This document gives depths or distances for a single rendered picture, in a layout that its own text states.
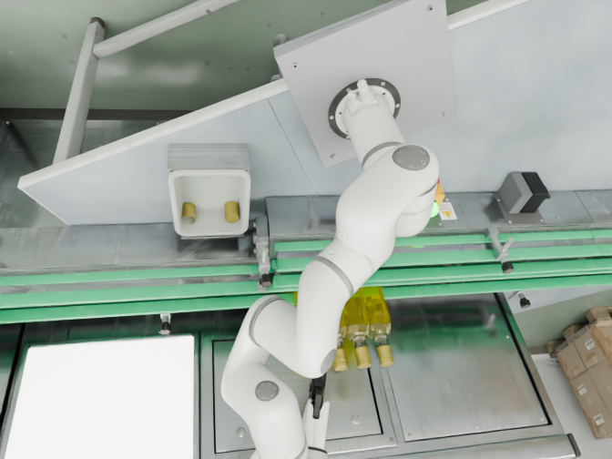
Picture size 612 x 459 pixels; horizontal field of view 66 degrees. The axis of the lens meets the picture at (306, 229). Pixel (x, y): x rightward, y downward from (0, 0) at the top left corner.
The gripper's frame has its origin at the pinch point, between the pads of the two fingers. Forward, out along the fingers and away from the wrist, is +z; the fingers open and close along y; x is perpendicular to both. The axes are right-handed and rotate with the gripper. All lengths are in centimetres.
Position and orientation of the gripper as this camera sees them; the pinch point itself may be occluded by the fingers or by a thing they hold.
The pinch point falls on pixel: (317, 382)
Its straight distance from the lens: 114.5
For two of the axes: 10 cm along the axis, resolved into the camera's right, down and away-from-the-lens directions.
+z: 1.2, -7.8, 6.1
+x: -9.9, -1.6, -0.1
